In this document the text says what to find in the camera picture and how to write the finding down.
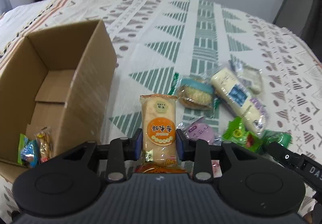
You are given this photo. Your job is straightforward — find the plain green snack packet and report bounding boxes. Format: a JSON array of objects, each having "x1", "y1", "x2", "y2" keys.
[{"x1": 262, "y1": 130, "x2": 293, "y2": 149}]

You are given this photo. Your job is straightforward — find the clear peanut snack packet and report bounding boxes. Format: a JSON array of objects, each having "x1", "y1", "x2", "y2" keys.
[{"x1": 35, "y1": 127, "x2": 54, "y2": 163}]

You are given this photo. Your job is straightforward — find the round purple snack packet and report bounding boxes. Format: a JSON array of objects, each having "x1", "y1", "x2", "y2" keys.
[{"x1": 177, "y1": 117, "x2": 223, "y2": 145}]

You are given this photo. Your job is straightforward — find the brown cardboard box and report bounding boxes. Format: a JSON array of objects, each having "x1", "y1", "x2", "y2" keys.
[{"x1": 0, "y1": 20, "x2": 118, "y2": 184}]

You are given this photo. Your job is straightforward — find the orange snack packet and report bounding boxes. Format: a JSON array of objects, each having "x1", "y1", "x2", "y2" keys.
[{"x1": 134, "y1": 162, "x2": 188, "y2": 174}]

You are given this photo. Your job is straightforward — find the round sandwich cookie packet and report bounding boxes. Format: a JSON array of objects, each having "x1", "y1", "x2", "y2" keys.
[{"x1": 168, "y1": 72, "x2": 221, "y2": 112}]

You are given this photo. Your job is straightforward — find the long white snack packet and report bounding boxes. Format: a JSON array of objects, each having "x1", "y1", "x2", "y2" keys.
[{"x1": 210, "y1": 67, "x2": 268, "y2": 135}]

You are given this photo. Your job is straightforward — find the green packet yellow circle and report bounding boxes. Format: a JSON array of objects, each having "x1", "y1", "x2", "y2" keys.
[{"x1": 222, "y1": 117, "x2": 263, "y2": 154}]

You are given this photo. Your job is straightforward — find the clear packet white cake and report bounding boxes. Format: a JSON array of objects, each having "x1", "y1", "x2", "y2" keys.
[{"x1": 229, "y1": 61, "x2": 263, "y2": 95}]

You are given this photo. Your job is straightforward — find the blue green candy packet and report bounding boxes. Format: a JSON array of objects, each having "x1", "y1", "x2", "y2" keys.
[{"x1": 17, "y1": 133, "x2": 39, "y2": 166}]

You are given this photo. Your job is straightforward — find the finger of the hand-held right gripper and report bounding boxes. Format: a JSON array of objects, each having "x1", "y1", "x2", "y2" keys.
[{"x1": 266, "y1": 142, "x2": 303, "y2": 172}]

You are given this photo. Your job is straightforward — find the rice cracker packet orange label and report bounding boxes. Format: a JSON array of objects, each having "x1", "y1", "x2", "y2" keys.
[{"x1": 139, "y1": 94, "x2": 178, "y2": 167}]

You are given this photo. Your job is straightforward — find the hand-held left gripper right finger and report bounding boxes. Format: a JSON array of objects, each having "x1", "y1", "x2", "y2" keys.
[{"x1": 176, "y1": 129, "x2": 254, "y2": 182}]

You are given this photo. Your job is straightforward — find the patterned blanket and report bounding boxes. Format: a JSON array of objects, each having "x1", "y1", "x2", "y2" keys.
[{"x1": 0, "y1": 0, "x2": 322, "y2": 224}]

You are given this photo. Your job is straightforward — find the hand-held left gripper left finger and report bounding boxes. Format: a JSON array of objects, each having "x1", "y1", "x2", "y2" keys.
[{"x1": 62, "y1": 128, "x2": 143, "y2": 182}]

